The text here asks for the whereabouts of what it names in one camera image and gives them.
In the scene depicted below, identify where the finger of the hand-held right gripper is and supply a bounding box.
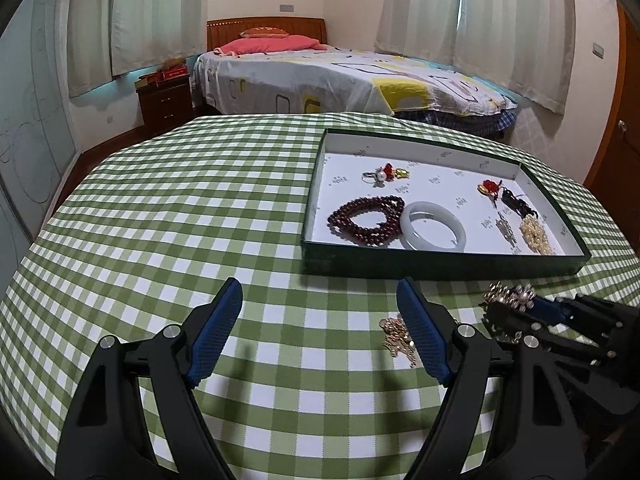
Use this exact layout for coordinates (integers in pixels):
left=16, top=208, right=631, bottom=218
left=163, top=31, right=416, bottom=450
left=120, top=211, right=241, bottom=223
left=486, top=302, right=543, bottom=345
left=530, top=295, right=576, bottom=325

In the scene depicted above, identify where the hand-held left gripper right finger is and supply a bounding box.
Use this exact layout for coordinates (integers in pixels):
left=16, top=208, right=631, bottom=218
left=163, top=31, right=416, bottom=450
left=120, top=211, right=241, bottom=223
left=395, top=276, right=586, bottom=480

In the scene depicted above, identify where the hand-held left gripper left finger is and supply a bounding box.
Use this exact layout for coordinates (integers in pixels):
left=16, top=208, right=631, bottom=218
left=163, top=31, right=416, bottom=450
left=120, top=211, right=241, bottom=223
left=55, top=276, right=244, bottom=480

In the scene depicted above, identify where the pearl rhinestone flower brooch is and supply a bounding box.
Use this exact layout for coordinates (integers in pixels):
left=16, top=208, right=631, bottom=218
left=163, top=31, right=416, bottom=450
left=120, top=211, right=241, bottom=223
left=479, top=284, right=536, bottom=313

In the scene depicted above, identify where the dark green shallow box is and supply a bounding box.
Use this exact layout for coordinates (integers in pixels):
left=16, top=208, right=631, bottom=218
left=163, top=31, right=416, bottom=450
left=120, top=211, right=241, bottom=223
left=300, top=128, right=592, bottom=277

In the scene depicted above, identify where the white pearl bracelet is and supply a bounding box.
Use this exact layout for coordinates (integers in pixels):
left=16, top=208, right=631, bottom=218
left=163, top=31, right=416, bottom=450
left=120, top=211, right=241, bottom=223
left=519, top=215, right=555, bottom=255

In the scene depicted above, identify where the white jade bangle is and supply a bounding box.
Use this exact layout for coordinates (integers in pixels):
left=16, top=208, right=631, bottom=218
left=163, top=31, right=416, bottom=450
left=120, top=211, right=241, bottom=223
left=399, top=201, right=467, bottom=252

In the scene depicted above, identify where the silver rhinestone brooch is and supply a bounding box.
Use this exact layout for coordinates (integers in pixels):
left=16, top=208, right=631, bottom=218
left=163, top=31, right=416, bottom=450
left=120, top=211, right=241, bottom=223
left=494, top=212, right=523, bottom=255

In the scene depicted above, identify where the red knot gold charm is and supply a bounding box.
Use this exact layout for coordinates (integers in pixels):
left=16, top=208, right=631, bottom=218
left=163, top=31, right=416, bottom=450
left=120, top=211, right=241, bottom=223
left=476, top=178, right=506, bottom=206

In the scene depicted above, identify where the dark red bead bracelet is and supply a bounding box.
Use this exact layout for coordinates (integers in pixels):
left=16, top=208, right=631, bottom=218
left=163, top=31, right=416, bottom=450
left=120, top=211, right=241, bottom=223
left=327, top=196, right=406, bottom=248

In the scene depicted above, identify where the green checkered tablecloth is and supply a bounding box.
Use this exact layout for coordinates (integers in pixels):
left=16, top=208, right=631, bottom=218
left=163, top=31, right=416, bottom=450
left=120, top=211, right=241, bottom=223
left=0, top=111, right=640, bottom=480

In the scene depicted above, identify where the blue plaid bed sheet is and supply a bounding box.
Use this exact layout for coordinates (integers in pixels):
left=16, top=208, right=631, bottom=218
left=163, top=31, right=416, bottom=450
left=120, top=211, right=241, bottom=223
left=395, top=107, right=518, bottom=138

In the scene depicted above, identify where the wooden door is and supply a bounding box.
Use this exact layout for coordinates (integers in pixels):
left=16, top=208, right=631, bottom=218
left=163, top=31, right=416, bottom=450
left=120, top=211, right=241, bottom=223
left=582, top=2, right=640, bottom=196

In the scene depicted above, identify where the dark wooden nightstand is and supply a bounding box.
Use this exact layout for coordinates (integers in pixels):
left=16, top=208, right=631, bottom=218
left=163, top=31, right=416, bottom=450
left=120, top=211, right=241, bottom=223
left=136, top=74, right=193, bottom=136

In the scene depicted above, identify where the bed with patterned bedspread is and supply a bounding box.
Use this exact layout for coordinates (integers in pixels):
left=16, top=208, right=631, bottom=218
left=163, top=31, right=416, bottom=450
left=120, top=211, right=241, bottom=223
left=194, top=49, right=520, bottom=121

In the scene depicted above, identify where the cream curtain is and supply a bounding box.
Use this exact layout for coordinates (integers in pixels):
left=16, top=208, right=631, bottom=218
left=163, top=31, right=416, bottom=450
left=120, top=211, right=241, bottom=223
left=452, top=0, right=576, bottom=113
left=67, top=0, right=116, bottom=98
left=110, top=0, right=208, bottom=77
left=375, top=0, right=463, bottom=61

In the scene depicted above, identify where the frosted glass wardrobe door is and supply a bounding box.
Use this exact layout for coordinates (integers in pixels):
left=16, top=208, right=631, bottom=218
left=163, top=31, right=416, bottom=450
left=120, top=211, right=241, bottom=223
left=0, top=0, right=81, bottom=241

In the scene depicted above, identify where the pink pillow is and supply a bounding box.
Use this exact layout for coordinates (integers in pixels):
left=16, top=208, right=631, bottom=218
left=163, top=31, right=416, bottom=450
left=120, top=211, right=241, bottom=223
left=214, top=35, right=328, bottom=57

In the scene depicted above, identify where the orange pillow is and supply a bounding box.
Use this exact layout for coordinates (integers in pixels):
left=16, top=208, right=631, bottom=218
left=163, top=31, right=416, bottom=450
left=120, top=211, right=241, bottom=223
left=239, top=27, right=291, bottom=39

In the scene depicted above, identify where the wooden headboard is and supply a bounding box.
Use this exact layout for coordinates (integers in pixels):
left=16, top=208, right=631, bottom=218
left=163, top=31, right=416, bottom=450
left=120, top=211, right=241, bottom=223
left=206, top=16, right=327, bottom=53

